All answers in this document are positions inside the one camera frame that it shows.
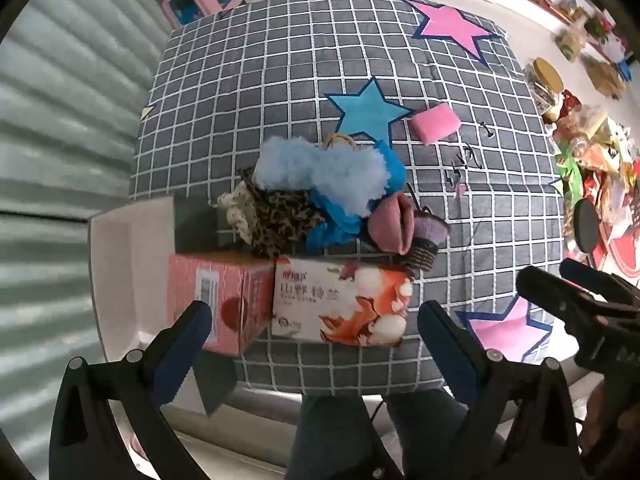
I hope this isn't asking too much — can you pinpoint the light blue fluffy scrunchie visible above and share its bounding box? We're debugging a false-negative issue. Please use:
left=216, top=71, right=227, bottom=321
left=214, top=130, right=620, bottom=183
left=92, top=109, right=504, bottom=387
left=255, top=136, right=391, bottom=218

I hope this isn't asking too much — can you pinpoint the jar with gold lid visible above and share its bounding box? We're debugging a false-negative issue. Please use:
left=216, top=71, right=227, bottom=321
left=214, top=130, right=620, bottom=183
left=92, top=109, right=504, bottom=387
left=525, top=57, right=566, bottom=111

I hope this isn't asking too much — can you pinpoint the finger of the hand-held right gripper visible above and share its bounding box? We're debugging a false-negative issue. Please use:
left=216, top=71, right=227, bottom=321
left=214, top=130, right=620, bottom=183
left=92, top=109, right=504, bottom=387
left=559, top=258, right=640, bottom=309
left=516, top=266, right=617, bottom=332

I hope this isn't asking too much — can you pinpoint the white storage bin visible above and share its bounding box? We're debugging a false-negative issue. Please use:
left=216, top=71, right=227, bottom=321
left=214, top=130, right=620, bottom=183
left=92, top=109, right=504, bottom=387
left=87, top=196, right=241, bottom=416

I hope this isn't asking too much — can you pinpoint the person's left leg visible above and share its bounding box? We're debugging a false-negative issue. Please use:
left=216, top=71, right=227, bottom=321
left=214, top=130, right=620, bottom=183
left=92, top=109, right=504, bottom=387
left=295, top=392, right=386, bottom=480

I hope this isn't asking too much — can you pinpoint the wicker ring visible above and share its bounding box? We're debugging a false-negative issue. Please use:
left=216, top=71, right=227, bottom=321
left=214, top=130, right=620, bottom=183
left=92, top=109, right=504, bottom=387
left=322, top=133, right=360, bottom=152

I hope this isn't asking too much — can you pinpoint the red cardboard box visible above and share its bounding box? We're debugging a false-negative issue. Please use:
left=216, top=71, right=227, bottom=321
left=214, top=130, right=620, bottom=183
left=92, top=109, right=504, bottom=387
left=167, top=251, right=277, bottom=357

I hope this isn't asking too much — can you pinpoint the leopard print scrunchie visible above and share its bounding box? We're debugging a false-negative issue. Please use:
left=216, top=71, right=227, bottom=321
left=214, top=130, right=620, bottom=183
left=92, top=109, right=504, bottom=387
left=241, top=169, right=326, bottom=259

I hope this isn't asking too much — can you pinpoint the person's leg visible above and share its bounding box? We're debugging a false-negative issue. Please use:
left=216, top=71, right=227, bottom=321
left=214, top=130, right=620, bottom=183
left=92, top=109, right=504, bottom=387
left=385, top=390, right=473, bottom=480
left=295, top=392, right=386, bottom=480

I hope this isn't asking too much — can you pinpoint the pile of colourful decorations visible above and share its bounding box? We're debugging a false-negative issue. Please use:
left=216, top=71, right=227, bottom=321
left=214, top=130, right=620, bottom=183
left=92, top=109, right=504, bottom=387
left=490, top=0, right=640, bottom=281

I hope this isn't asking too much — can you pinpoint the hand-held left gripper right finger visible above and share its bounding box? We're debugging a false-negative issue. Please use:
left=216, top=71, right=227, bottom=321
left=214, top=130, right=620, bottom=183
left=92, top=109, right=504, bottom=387
left=416, top=301, right=586, bottom=480

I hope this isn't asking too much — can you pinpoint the pink sponge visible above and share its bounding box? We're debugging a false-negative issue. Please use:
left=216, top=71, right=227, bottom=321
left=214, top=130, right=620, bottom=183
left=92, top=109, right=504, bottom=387
left=411, top=102, right=461, bottom=145

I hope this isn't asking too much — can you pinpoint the white dotted scrunchie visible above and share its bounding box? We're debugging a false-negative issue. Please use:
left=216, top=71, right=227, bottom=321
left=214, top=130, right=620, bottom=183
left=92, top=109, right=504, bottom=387
left=216, top=180, right=258, bottom=243

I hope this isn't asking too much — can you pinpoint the grey checked star blanket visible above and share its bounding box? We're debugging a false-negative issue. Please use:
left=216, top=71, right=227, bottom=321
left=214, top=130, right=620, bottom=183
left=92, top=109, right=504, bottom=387
left=129, top=0, right=571, bottom=401

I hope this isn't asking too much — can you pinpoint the floral tissue pack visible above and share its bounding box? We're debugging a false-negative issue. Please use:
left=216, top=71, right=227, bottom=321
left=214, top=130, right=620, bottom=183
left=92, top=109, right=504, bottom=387
left=271, top=256, right=415, bottom=348

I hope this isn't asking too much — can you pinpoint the person's right leg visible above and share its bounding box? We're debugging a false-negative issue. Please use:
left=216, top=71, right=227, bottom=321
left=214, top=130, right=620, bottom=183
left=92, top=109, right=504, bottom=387
left=385, top=390, right=473, bottom=480

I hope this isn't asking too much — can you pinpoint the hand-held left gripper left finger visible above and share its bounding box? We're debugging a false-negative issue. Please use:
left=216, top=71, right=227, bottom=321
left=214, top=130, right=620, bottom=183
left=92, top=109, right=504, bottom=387
left=48, top=300, right=216, bottom=480

